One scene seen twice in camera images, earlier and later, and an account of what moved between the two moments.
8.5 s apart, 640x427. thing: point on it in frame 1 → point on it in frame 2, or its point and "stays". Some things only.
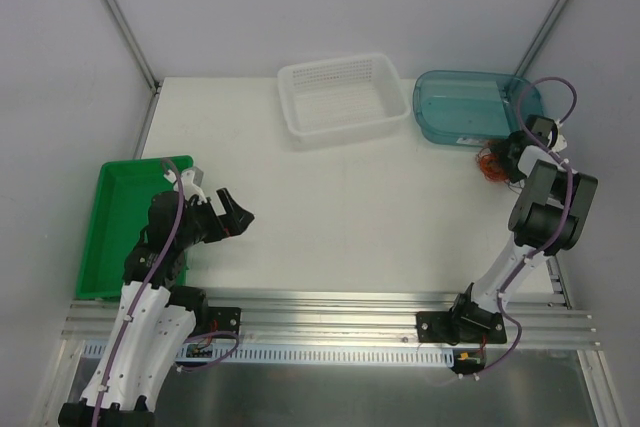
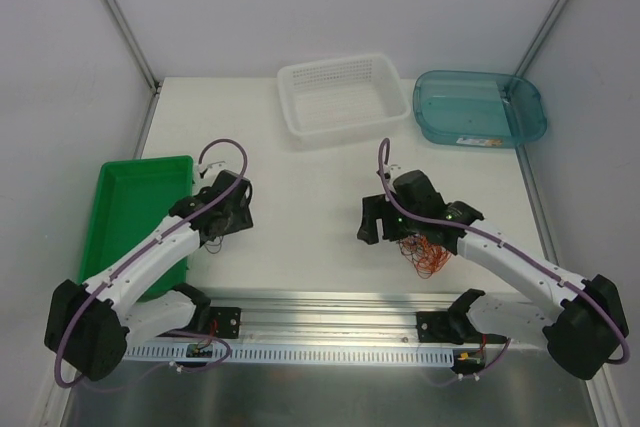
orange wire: (491, 165) → (426, 258)
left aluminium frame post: (112, 5) stays
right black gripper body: (513, 160) → (373, 219)
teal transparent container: (467, 108) stays
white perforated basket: (330, 99) stays
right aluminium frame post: (555, 18) stays
